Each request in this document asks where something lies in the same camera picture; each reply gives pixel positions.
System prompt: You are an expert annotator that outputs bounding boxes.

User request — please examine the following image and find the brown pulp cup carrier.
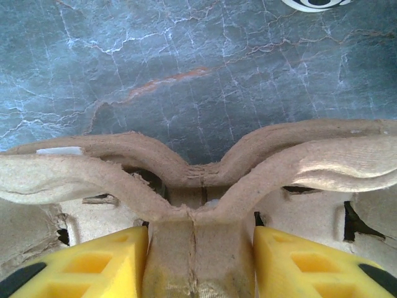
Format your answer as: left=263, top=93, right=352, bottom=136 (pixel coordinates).
left=0, top=119, right=397, bottom=298

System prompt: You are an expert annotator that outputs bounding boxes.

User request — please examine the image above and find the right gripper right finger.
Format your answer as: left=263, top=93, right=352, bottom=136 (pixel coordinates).
left=253, top=225, right=397, bottom=298

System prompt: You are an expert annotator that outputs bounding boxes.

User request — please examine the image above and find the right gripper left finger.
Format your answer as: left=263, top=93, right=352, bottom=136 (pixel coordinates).
left=0, top=225, right=149, bottom=298

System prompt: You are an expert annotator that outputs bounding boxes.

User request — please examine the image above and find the stack of paper cups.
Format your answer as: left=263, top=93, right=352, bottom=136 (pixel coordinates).
left=281, top=0, right=354, bottom=13

